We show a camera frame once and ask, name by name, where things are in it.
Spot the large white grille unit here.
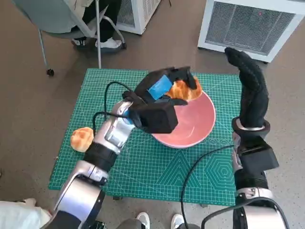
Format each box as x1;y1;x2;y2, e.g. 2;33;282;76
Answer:
197;0;305;64

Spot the white grille unit with slats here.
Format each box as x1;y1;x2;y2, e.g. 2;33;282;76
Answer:
116;0;162;35

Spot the grey office chair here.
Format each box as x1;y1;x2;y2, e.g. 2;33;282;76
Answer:
11;0;127;77

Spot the right hand in black glove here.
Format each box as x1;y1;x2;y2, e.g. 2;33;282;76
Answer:
224;47;270;128

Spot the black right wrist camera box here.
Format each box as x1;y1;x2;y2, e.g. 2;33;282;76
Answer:
238;137;280;171

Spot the person in cream coat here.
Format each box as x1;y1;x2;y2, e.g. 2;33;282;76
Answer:
71;0;124;48

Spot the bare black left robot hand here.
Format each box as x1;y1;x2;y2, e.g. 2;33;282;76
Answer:
133;66;197;107

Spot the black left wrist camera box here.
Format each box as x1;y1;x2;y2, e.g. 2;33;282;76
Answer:
128;101;179;134

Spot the looped black right arm cable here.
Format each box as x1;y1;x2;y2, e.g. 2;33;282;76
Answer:
201;199;290;229

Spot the white shoe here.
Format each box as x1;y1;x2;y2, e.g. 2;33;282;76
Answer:
171;213;186;229
136;211;151;229

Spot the round bread bun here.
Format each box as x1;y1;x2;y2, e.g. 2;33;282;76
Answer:
71;126;94;153

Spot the long black right arm cable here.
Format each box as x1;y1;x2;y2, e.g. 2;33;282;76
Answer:
180;144;235;229

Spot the person in white clothing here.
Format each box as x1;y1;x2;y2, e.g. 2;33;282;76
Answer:
0;198;52;229

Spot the pink bowl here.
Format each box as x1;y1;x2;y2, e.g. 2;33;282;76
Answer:
149;90;216;148

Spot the long bread loaf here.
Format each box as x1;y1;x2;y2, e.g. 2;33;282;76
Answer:
165;75;203;101

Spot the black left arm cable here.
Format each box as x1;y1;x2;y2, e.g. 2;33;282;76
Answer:
91;81;134;135

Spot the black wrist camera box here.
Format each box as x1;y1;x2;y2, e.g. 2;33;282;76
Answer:
128;101;179;134
238;137;280;171

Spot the green cutting mat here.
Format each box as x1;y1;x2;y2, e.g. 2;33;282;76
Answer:
48;68;244;206

